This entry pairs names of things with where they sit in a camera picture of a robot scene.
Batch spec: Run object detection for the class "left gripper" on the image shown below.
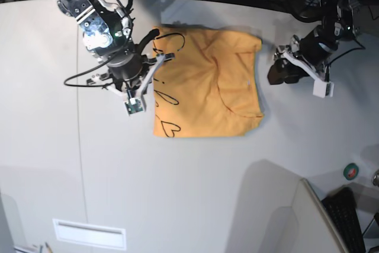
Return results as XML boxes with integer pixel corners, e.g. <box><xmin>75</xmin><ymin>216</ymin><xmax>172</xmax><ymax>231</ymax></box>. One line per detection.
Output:
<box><xmin>267</xmin><ymin>26</ymin><xmax>339</xmax><ymax>98</ymax></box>

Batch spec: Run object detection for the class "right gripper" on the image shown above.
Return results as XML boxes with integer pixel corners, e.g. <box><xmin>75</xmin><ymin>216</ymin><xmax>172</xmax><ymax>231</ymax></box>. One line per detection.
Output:
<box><xmin>86</xmin><ymin>28</ymin><xmax>175</xmax><ymax>115</ymax></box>

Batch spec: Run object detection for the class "orange t-shirt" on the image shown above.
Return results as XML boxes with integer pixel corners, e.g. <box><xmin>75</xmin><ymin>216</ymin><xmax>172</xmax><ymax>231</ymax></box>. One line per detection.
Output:
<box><xmin>153</xmin><ymin>26</ymin><xmax>264</xmax><ymax>138</ymax></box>

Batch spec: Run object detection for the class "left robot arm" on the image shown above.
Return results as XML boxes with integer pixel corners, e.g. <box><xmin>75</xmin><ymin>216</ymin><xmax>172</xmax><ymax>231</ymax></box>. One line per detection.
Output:
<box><xmin>267</xmin><ymin>0</ymin><xmax>359</xmax><ymax>98</ymax></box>

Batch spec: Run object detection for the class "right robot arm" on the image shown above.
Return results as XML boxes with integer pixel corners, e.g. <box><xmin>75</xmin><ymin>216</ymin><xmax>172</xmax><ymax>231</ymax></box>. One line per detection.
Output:
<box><xmin>57</xmin><ymin>0</ymin><xmax>175</xmax><ymax>115</ymax></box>

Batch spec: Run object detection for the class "green tape roll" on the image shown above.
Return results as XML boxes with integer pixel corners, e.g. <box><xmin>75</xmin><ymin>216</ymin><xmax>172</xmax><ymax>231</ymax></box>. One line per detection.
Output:
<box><xmin>343</xmin><ymin>163</ymin><xmax>359</xmax><ymax>181</ymax></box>

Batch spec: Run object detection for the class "silver knob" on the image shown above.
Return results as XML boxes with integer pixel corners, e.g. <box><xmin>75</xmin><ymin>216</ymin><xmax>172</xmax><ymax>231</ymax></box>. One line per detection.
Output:
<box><xmin>372</xmin><ymin>170</ymin><xmax>379</xmax><ymax>187</ymax></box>

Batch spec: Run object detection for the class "black keyboard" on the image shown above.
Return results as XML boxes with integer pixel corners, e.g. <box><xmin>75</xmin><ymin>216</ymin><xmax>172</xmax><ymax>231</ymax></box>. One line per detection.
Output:
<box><xmin>322</xmin><ymin>187</ymin><xmax>366</xmax><ymax>253</ymax></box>

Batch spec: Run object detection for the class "grey desk partition panel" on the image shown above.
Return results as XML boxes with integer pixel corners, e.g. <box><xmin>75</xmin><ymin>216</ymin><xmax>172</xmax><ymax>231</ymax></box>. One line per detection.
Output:
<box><xmin>291</xmin><ymin>179</ymin><xmax>348</xmax><ymax>253</ymax></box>

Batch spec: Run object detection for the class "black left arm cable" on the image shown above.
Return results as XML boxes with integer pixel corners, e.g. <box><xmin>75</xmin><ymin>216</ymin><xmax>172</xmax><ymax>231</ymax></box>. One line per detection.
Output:
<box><xmin>324</xmin><ymin>36</ymin><xmax>367</xmax><ymax>84</ymax></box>

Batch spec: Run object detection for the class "white cable tray slot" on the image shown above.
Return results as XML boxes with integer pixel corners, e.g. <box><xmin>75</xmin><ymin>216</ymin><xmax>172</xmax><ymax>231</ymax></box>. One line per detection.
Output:
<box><xmin>53</xmin><ymin>219</ymin><xmax>127</xmax><ymax>251</ymax></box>

